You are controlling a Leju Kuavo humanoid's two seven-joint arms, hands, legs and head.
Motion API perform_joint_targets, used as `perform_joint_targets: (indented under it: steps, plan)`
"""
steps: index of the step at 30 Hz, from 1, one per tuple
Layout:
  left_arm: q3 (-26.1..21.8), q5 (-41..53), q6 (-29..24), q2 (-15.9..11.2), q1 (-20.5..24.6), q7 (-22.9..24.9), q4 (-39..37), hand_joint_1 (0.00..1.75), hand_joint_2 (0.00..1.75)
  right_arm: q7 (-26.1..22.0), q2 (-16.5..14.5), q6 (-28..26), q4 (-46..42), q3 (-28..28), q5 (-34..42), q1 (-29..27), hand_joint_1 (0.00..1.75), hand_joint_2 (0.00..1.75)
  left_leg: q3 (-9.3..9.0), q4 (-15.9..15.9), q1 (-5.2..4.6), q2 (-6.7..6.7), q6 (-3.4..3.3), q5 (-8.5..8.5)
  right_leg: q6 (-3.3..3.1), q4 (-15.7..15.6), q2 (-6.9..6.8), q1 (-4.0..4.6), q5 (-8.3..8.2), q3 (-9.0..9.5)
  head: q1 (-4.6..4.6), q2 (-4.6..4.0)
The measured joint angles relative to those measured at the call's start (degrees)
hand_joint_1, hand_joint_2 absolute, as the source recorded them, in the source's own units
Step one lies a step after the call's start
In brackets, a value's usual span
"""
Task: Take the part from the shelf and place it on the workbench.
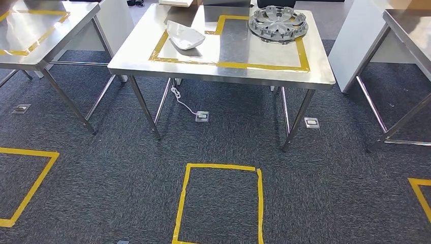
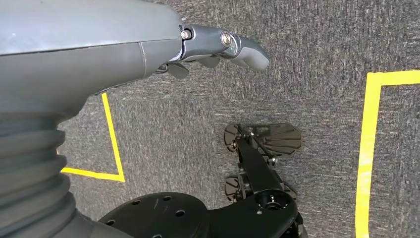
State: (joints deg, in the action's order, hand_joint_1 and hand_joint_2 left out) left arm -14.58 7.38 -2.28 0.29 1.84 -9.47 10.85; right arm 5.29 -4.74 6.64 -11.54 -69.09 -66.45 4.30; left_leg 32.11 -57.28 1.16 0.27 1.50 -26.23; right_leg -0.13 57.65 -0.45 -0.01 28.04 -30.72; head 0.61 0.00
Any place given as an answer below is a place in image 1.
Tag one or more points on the white curved plastic part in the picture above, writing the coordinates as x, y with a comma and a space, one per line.
183, 35

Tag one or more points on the steel workbench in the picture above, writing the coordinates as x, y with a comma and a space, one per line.
219, 75

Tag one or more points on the grey floor socket box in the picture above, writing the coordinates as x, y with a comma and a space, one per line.
311, 123
202, 116
123, 242
21, 108

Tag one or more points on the yellow floor tape square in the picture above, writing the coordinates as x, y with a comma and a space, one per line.
30, 188
219, 166

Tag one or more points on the yellow tape outline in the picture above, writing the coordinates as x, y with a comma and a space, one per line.
40, 37
232, 64

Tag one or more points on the grey wheel hubcap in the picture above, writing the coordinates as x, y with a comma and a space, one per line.
277, 23

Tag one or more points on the white flat panel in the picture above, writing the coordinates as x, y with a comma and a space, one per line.
176, 2

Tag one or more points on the white desk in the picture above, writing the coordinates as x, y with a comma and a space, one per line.
114, 23
353, 43

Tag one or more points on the steel table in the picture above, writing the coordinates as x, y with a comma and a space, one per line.
410, 33
50, 40

